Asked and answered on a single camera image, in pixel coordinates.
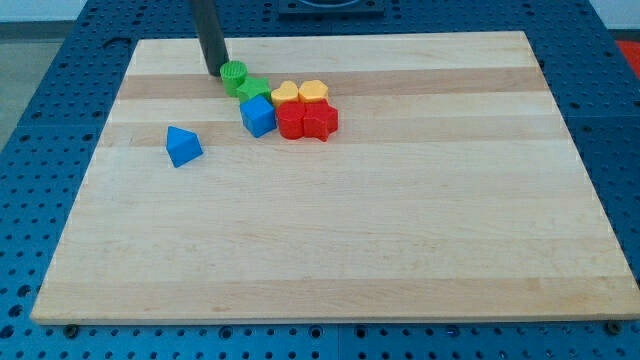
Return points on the blue triangle block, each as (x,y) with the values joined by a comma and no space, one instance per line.
(182,146)

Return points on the yellow heart block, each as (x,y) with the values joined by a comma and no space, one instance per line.
(288,91)

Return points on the green circle block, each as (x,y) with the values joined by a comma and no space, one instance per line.
(233,74)

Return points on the blue cube block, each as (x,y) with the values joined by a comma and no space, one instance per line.
(258,116)

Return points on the red star block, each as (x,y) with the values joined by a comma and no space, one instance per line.
(320,120)

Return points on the green star block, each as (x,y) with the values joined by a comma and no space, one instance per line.
(252,87)

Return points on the red heart block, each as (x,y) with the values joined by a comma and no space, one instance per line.
(290,120)

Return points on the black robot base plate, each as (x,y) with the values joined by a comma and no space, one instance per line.
(330,7)

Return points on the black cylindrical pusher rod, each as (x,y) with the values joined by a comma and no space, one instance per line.
(210,34)

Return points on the wooden board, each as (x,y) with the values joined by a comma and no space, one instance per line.
(452,191)

